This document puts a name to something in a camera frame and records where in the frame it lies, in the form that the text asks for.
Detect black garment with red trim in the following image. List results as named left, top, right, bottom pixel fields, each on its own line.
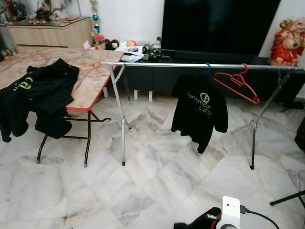
left=173, top=207, right=223, bottom=229

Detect red plastic hanger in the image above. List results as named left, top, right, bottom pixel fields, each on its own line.
left=213, top=63, right=260, bottom=104

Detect red laughing buddha statue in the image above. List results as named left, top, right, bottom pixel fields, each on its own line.
left=268, top=18, right=305, bottom=66

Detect black tripod stand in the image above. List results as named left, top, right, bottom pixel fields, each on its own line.
left=269, top=189, right=305, bottom=207

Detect black shirt with green logo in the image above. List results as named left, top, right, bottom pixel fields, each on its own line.
left=0, top=58, right=80, bottom=143
left=171, top=73, right=229, bottom=154

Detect black flat television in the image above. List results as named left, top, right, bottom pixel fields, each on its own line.
left=161, top=0, right=283, bottom=54

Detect black tv cabinet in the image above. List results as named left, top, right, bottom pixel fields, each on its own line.
left=102, top=56, right=305, bottom=108

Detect silver metal clothes rack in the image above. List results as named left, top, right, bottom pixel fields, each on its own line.
left=100, top=61, right=305, bottom=170

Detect small dark gadgets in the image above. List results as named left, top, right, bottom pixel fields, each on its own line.
left=143, top=43, right=163, bottom=62

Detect white paper stack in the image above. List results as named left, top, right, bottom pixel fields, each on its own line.
left=114, top=45, right=145, bottom=62

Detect dark plush toys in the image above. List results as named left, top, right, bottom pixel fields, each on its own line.
left=105, top=38, right=120, bottom=51

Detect red lidded jar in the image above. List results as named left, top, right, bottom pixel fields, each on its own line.
left=94, top=34, right=106, bottom=50

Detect marble-top folding table red edge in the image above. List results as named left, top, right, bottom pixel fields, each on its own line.
left=0, top=46, right=125, bottom=167

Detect hanging blue gold charm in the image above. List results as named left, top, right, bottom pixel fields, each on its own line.
left=91, top=0, right=100, bottom=34

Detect beige wooden cabinet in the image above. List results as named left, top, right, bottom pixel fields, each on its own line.
left=7, top=17, right=92, bottom=48

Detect dark decorative ornament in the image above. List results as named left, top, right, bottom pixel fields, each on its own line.
left=26, top=1, right=65, bottom=23

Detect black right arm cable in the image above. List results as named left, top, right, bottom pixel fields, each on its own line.
left=240, top=205, right=281, bottom=229

